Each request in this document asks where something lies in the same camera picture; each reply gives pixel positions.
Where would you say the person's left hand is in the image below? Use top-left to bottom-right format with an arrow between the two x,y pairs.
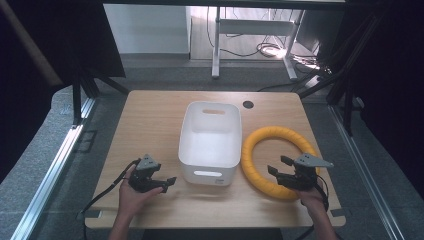
117,165 -> 165,218

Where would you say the aluminium floor rail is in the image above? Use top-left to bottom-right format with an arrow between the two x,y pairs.
327,97 -> 406,240
9,96 -> 98,240

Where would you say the yellow foam ring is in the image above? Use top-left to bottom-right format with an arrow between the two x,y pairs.
240,125 -> 322,202

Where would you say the person's right hand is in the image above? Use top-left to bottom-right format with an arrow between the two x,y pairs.
297,185 -> 327,215

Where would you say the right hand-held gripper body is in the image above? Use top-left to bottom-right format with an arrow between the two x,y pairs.
275,152 -> 335,192

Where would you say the black tripod stand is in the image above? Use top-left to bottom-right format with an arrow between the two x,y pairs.
298,13 -> 388,136
71,64 -> 131,126

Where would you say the dark curtain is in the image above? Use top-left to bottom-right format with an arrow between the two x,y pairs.
0,0 -> 127,184
316,0 -> 424,201

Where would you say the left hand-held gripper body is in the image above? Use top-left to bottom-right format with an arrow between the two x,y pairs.
128,153 -> 163,194

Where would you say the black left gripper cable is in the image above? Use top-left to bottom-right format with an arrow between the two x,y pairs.
79,158 -> 142,240

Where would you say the white desk frame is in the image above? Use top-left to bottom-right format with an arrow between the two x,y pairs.
211,6 -> 306,81

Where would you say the bundle of floor cables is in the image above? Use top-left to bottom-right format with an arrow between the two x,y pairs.
255,41 -> 331,75

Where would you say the white plastic bin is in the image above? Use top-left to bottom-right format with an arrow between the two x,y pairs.
177,101 -> 243,187

